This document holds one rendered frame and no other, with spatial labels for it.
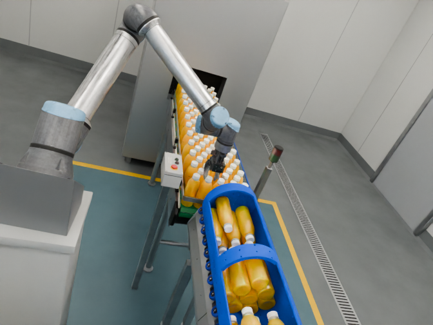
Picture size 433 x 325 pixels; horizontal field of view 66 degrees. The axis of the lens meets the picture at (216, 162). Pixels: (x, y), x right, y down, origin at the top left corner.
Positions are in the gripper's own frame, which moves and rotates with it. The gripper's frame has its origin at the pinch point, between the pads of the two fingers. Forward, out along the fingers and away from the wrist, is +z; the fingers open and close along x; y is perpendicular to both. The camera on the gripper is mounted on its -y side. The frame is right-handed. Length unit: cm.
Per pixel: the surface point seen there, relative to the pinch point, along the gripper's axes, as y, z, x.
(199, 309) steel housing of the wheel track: 65, 25, -4
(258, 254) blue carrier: 65, -13, 8
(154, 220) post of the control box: -6.5, 43.5, -20.5
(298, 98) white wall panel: -388, 54, 233
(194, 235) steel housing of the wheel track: 22.3, 22.9, -3.8
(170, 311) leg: 21, 92, 1
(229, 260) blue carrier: 65, -7, -2
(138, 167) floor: -158, 111, -25
